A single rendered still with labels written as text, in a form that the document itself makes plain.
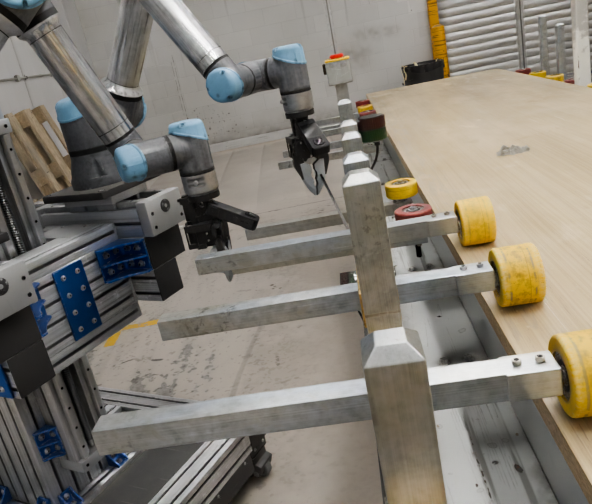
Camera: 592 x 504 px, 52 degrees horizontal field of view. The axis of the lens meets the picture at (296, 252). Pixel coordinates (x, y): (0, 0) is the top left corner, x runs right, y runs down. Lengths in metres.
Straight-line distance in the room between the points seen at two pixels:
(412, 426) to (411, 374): 0.03
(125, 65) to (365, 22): 7.60
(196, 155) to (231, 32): 7.83
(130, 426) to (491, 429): 0.65
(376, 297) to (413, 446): 0.25
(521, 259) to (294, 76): 0.82
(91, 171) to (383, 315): 1.16
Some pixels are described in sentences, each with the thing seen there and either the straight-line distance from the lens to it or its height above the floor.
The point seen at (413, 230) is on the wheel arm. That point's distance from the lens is 1.07.
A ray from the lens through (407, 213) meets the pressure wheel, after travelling 1.31.
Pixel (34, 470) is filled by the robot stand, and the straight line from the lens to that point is 1.87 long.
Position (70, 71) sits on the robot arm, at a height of 1.32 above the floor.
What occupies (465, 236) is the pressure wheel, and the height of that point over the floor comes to 0.93.
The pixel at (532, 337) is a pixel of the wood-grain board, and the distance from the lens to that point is 0.80.
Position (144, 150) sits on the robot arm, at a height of 1.14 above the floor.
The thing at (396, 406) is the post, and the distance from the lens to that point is 0.36.
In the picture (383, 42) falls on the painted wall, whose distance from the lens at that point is 9.21.
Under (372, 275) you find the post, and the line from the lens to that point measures 0.59.
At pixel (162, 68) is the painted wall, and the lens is 9.21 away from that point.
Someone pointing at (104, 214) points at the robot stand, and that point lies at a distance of 1.65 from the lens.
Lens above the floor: 1.29
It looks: 19 degrees down
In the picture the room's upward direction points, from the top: 12 degrees counter-clockwise
